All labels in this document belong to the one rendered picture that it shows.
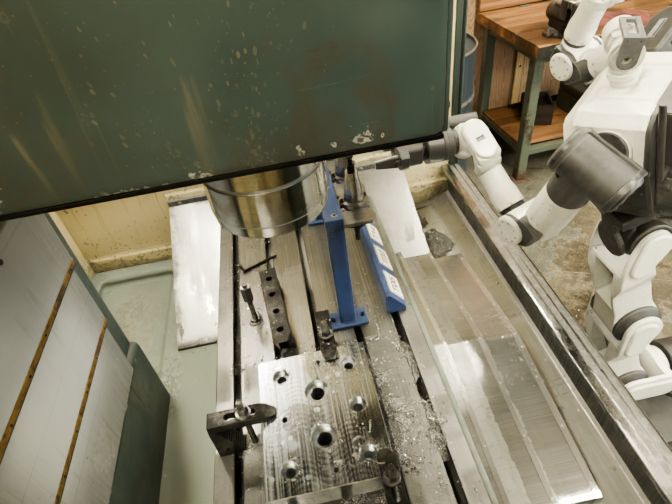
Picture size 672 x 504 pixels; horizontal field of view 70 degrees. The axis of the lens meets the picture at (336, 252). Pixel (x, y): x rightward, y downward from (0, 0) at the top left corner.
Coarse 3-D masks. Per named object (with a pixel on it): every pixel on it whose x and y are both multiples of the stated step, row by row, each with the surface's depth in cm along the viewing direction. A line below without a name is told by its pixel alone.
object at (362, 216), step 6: (354, 210) 101; (360, 210) 101; (366, 210) 101; (372, 210) 101; (348, 216) 100; (354, 216) 100; (360, 216) 99; (366, 216) 99; (372, 216) 99; (348, 222) 98; (354, 222) 98; (360, 222) 98; (366, 222) 98; (372, 222) 98
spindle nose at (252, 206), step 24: (288, 168) 55; (312, 168) 58; (216, 192) 57; (240, 192) 55; (264, 192) 55; (288, 192) 56; (312, 192) 59; (216, 216) 61; (240, 216) 58; (264, 216) 57; (288, 216) 58; (312, 216) 61
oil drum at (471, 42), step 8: (472, 40) 272; (472, 48) 263; (472, 56) 259; (464, 64) 256; (472, 64) 262; (464, 72) 259; (472, 72) 266; (464, 80) 262; (472, 80) 270; (464, 88) 265; (472, 88) 275; (464, 96) 269; (472, 96) 277; (464, 104) 271; (464, 112) 276; (464, 160) 300; (464, 168) 305
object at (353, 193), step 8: (344, 176) 100; (352, 176) 98; (344, 184) 101; (352, 184) 99; (360, 184) 101; (344, 192) 102; (352, 192) 100; (360, 192) 101; (344, 200) 103; (352, 200) 101; (360, 200) 102
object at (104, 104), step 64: (0, 0) 36; (64, 0) 36; (128, 0) 37; (192, 0) 38; (256, 0) 39; (320, 0) 39; (384, 0) 40; (448, 0) 42; (0, 64) 38; (64, 64) 39; (128, 64) 40; (192, 64) 41; (256, 64) 42; (320, 64) 43; (384, 64) 44; (448, 64) 45; (0, 128) 41; (64, 128) 42; (128, 128) 43; (192, 128) 44; (256, 128) 45; (320, 128) 46; (384, 128) 48; (0, 192) 45; (64, 192) 46; (128, 192) 48
